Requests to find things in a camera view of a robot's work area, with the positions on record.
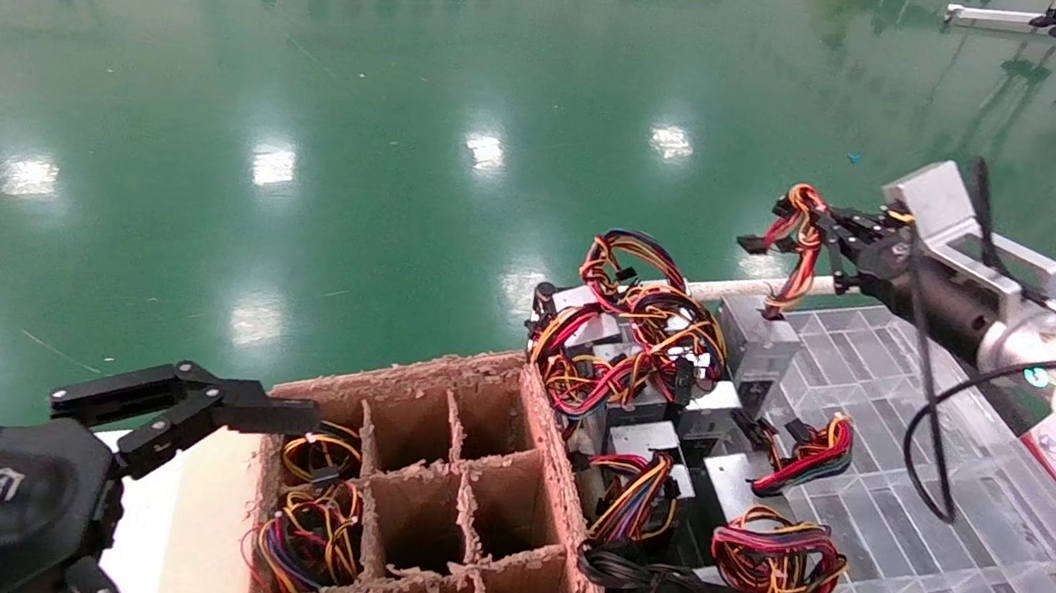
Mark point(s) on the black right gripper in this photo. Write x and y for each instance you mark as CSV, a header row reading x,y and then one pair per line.
x,y
940,307

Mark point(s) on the grey power supply box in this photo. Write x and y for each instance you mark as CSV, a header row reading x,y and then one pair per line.
x,y
711,410

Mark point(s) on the black foam strip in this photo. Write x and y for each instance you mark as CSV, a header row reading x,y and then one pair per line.
x,y
1018,407

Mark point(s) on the brown divided cardboard box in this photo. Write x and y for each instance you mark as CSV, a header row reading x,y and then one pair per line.
x,y
419,525

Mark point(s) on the clear plastic grid tray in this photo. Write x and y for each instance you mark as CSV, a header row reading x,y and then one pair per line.
x,y
955,591

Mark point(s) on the white tube cart frame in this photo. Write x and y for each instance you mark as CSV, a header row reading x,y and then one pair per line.
x,y
731,286

